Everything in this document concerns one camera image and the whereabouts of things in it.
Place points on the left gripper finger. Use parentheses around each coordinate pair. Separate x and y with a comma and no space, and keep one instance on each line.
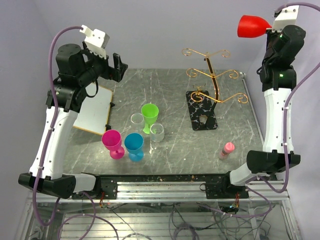
(124,67)
(117,64)

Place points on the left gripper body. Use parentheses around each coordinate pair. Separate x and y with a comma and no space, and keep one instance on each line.
(102,69)

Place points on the magenta wine glass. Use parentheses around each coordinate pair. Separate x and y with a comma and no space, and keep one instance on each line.
(112,140)

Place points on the red wine glass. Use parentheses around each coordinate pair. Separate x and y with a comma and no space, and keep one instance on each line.
(251,26)

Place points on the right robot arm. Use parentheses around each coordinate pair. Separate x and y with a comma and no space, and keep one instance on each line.
(279,80)

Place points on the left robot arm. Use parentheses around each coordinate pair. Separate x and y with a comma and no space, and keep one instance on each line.
(78,67)

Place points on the green wine glass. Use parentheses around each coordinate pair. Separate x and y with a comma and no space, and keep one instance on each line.
(150,114)

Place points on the blue wine glass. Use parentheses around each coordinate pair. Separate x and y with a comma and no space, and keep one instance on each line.
(134,143)

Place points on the gold wine glass rack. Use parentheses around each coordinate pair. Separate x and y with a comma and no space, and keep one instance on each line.
(198,96)

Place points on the black marbled rack base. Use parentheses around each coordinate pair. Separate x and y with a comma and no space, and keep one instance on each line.
(201,112)

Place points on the clear glass rear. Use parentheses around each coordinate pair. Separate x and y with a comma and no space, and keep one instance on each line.
(137,122)

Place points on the clear glass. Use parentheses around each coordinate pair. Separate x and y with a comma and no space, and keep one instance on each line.
(137,122)
(157,132)

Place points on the clear glass front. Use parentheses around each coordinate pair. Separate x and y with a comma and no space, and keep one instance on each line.
(157,132)

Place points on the pink small bottle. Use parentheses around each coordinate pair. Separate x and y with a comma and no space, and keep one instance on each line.
(228,148)

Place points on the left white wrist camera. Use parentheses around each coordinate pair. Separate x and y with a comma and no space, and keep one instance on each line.
(96,41)

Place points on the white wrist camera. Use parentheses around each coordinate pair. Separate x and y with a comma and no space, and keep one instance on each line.
(96,41)
(284,17)

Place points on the white board gold frame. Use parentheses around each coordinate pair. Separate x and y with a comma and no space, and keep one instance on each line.
(94,112)

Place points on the aluminium mounting rail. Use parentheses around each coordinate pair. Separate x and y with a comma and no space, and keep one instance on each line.
(179,192)

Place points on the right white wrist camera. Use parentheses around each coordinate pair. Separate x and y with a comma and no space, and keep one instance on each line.
(284,17)

